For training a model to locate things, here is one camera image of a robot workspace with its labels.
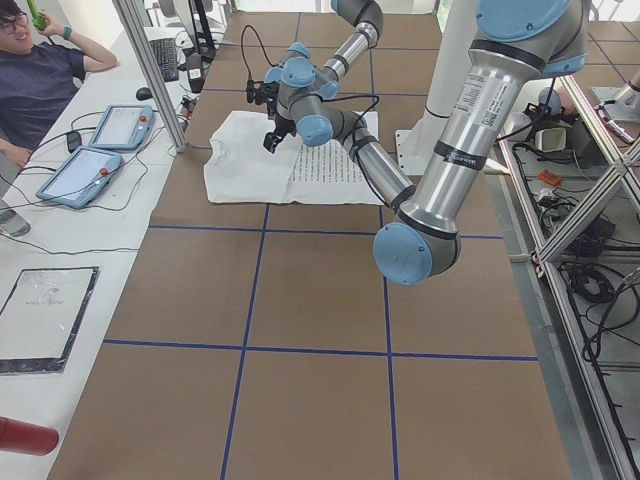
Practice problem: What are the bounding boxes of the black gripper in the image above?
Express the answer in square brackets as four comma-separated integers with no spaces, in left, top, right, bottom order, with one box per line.
[245,80,279,105]
[263,102,297,153]

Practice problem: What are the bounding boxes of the white long-sleeve printed shirt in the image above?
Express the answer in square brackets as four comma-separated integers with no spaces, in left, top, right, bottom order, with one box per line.
[203,111,382,205]

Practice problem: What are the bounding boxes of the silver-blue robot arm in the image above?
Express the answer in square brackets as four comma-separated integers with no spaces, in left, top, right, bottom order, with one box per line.
[245,1,384,110]
[247,1,589,285]

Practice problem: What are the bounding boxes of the black keyboard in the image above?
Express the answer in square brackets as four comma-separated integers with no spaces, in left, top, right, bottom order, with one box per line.
[149,38,179,82]

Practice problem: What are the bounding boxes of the black computer mouse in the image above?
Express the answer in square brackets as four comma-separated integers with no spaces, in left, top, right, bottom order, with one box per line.
[136,87,153,101]

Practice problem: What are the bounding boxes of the upper blue teach pendant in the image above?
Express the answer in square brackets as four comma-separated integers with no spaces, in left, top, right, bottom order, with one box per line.
[89,105,154,151]

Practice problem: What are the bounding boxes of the blue teach pendant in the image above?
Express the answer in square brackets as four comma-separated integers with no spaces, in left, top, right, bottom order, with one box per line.
[89,105,154,151]
[36,146,124,209]

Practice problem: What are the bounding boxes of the lower blue teach pendant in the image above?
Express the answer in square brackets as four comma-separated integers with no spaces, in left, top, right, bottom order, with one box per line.
[36,146,124,209]

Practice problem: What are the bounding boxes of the person in navy shirt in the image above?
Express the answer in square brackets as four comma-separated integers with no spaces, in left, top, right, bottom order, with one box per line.
[1,1,117,169]

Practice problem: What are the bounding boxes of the orange connector block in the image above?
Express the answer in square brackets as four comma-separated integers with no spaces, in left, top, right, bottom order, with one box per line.
[537,169,563,187]

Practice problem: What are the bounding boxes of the red bottle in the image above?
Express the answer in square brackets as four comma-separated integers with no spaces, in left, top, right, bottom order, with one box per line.
[0,417,59,456]

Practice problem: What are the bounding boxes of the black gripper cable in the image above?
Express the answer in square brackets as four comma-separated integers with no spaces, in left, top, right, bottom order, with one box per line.
[319,93,381,151]
[240,24,281,86]

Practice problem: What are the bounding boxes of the aluminium frame post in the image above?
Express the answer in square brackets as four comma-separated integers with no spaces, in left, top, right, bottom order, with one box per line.
[112,0,187,154]

